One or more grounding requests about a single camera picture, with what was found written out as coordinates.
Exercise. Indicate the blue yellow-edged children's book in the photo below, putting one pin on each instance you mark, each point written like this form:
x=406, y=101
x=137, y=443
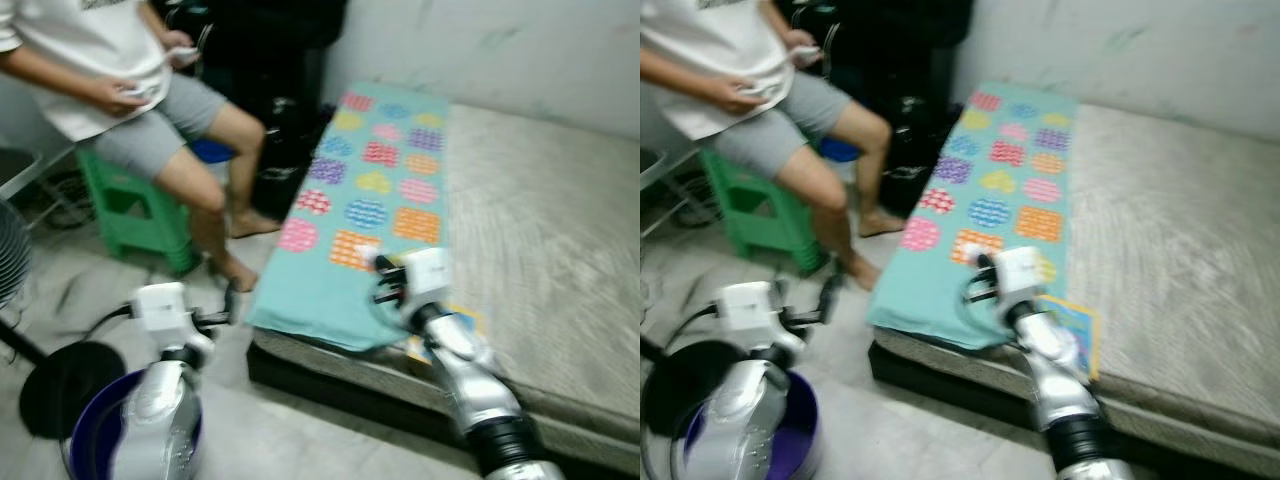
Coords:
x=1082, y=330
x=470, y=322

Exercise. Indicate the white handheld controller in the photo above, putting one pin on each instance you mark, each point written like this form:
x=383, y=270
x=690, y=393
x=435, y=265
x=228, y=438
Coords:
x=194, y=58
x=818, y=58

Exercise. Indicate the person's right forearm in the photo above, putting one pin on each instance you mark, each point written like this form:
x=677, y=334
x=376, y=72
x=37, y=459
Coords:
x=685, y=75
x=55, y=72

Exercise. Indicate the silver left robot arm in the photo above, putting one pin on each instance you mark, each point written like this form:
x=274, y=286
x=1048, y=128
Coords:
x=150, y=420
x=735, y=430

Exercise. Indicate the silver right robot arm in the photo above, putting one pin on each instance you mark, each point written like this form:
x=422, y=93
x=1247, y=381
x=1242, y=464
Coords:
x=1060, y=385
x=470, y=385

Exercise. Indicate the person's right hand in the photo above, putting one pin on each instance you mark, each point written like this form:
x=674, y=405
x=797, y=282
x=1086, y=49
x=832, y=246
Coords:
x=747, y=95
x=122, y=95

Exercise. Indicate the person's left hand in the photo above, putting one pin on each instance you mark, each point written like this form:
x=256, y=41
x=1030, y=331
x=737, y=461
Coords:
x=178, y=45
x=803, y=45

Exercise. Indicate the teal towel with colourful shapes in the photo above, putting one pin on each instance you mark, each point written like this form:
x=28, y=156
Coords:
x=300, y=300
x=930, y=300

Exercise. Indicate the black bed base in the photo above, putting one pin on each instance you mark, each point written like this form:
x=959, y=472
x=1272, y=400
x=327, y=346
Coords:
x=950, y=385
x=330, y=385

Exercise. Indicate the purple plastic basin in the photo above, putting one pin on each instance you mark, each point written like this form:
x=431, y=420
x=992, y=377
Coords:
x=800, y=430
x=90, y=440

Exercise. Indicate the black standing fan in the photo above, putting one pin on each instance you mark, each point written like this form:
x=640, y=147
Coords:
x=65, y=385
x=690, y=385

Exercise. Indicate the black backpack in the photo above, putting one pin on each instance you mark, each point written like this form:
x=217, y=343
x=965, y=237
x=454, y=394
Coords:
x=920, y=150
x=295, y=150

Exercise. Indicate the grey quilted mattress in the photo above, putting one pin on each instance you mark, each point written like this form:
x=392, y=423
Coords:
x=1170, y=250
x=540, y=250

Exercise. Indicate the grey metal rack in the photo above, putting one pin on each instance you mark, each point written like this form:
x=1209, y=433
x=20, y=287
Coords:
x=20, y=170
x=655, y=165

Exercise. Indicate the black fabric cabinet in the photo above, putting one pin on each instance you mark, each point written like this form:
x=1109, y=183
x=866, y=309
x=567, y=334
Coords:
x=260, y=45
x=880, y=45

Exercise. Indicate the person in white shirt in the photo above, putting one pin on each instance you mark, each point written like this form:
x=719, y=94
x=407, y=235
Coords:
x=80, y=40
x=710, y=40

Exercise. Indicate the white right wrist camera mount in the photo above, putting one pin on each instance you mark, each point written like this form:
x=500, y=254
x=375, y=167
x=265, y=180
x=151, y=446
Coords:
x=1020, y=270
x=428, y=270

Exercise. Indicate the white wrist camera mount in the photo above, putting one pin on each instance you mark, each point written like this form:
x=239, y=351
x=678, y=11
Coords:
x=1020, y=270
x=745, y=305
x=428, y=270
x=160, y=305

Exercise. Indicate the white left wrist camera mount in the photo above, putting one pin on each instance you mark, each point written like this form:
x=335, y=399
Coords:
x=745, y=305
x=160, y=305

